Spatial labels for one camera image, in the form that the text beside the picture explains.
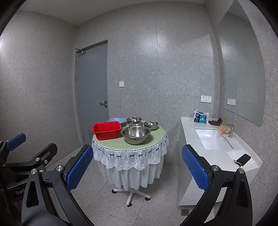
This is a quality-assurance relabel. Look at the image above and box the red plastic basin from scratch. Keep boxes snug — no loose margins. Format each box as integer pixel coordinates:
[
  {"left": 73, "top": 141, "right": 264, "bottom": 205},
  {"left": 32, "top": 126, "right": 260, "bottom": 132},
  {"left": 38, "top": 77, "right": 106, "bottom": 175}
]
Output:
[{"left": 92, "top": 122, "right": 122, "bottom": 141}]

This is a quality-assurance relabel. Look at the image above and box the black phone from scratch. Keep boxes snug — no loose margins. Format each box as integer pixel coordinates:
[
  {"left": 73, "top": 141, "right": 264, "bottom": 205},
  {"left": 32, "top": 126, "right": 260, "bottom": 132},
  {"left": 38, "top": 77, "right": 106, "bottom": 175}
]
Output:
[{"left": 236, "top": 154, "right": 251, "bottom": 167}]

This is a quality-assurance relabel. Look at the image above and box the blue plate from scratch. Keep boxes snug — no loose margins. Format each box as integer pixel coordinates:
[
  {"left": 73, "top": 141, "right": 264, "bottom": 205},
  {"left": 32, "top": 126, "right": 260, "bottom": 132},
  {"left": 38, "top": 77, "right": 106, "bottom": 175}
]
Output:
[{"left": 107, "top": 118, "right": 128, "bottom": 127}]

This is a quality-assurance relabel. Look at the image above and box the large steel bowl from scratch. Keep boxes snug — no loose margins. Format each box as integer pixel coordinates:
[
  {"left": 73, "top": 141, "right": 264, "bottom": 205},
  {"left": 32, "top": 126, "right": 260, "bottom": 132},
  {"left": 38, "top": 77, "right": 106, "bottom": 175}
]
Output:
[{"left": 120, "top": 126, "right": 151, "bottom": 145}]

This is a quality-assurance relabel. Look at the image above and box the white table base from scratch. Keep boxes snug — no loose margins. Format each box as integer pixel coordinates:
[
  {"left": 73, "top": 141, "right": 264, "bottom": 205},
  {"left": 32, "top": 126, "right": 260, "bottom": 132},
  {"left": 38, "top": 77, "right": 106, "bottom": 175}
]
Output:
[{"left": 112, "top": 188, "right": 151, "bottom": 206}]

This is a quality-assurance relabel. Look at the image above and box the white paper sheet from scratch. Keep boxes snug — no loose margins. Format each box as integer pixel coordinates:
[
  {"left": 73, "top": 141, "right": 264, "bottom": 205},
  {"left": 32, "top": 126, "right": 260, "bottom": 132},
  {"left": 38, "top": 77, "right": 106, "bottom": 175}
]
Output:
[{"left": 227, "top": 150, "right": 257, "bottom": 168}]

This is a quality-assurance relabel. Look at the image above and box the blue white tissue pack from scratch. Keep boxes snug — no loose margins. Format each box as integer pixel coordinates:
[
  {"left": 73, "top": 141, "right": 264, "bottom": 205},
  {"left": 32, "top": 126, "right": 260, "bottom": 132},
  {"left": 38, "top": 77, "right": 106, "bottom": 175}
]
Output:
[{"left": 194, "top": 110, "right": 209, "bottom": 124}]

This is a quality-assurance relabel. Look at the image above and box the grey door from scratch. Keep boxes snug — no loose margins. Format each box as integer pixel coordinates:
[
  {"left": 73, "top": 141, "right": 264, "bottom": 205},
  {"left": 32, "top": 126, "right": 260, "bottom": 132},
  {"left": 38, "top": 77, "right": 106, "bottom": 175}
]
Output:
[{"left": 75, "top": 40, "right": 109, "bottom": 146}]

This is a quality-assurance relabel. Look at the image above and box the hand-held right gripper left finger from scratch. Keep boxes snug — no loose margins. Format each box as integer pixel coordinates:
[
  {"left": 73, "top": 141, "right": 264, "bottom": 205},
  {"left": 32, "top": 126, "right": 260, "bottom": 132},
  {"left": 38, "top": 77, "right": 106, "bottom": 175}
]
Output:
[{"left": 21, "top": 144, "right": 94, "bottom": 226}]

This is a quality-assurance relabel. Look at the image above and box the wall mirror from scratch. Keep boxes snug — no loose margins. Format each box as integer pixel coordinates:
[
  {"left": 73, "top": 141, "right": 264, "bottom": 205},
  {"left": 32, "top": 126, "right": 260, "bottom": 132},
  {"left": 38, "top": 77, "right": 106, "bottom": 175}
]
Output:
[{"left": 218, "top": 11, "right": 266, "bottom": 127}]

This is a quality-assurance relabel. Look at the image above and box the metal faucet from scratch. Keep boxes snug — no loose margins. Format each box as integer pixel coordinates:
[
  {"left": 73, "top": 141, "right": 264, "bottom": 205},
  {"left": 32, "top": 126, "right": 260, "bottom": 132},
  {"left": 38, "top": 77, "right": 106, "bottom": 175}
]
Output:
[{"left": 220, "top": 123, "right": 235, "bottom": 138}]

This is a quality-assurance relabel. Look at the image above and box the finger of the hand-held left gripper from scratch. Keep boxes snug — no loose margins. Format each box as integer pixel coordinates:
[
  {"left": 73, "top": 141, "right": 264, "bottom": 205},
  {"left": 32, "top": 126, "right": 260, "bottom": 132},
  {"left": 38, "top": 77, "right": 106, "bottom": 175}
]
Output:
[
  {"left": 0, "top": 133, "right": 26, "bottom": 163},
  {"left": 0, "top": 143, "right": 58, "bottom": 174}
]

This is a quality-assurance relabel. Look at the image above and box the small steel bowl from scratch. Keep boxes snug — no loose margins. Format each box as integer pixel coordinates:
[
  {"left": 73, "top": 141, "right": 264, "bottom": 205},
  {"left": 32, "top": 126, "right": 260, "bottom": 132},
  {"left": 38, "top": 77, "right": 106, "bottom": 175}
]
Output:
[
  {"left": 126, "top": 117, "right": 142, "bottom": 126},
  {"left": 144, "top": 121, "right": 158, "bottom": 131}
]

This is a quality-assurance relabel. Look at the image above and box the white sink basin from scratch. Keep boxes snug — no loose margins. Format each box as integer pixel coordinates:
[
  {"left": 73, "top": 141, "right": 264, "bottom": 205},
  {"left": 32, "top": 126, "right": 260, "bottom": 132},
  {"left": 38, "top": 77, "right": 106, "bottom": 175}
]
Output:
[{"left": 195, "top": 129, "right": 234, "bottom": 150}]

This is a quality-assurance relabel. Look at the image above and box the white lace tablecloth green top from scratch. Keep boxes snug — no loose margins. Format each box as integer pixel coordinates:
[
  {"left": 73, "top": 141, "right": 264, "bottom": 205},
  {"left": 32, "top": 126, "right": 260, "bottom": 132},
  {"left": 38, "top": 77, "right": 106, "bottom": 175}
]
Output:
[{"left": 92, "top": 120, "right": 169, "bottom": 189}]

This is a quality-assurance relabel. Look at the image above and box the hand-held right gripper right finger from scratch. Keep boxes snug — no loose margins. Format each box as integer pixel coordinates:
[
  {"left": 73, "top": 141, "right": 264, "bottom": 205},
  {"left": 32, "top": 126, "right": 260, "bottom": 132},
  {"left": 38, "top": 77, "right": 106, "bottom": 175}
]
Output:
[{"left": 182, "top": 144, "right": 253, "bottom": 226}]

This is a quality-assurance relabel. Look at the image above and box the white vanity counter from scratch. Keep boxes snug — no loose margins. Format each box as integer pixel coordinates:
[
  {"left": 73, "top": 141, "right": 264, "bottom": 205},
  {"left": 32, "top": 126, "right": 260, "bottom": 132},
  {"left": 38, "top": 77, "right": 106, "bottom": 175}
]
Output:
[{"left": 178, "top": 117, "right": 263, "bottom": 206}]

